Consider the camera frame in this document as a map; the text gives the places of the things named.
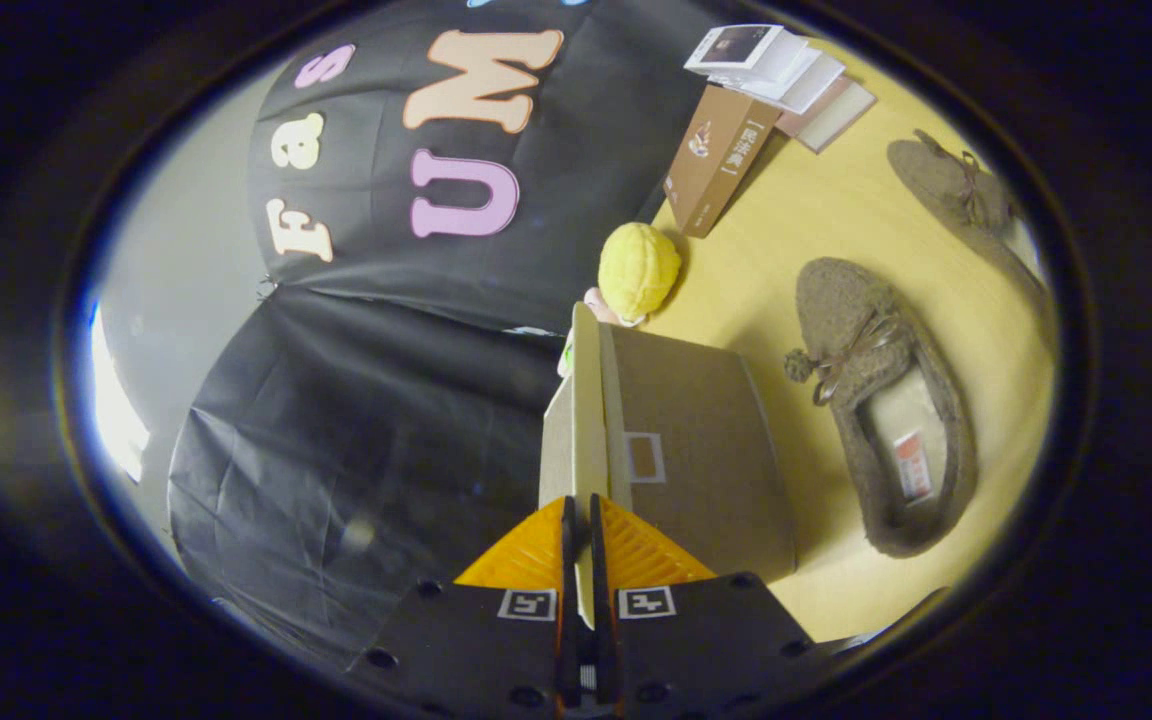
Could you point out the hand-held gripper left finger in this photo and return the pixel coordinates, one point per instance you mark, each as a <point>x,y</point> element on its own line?
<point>476,650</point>

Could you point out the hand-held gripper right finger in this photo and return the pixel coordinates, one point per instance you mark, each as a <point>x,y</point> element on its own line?
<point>706,640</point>

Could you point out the brown cardboard storage box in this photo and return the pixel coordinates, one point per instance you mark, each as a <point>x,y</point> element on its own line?
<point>686,440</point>

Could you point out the brown fuzzy moccasin shoe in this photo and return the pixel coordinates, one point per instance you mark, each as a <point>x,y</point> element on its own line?
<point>966,195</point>
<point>886,400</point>

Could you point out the black backdrop cloth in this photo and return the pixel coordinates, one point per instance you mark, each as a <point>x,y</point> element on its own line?
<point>416,300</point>

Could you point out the yellow plush toy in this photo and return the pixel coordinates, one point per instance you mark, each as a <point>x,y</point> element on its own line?
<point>638,268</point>

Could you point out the brown book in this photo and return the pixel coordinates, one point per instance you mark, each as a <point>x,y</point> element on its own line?
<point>716,160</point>

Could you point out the stack of white booklets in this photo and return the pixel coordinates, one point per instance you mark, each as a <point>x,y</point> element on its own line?
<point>781,75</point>

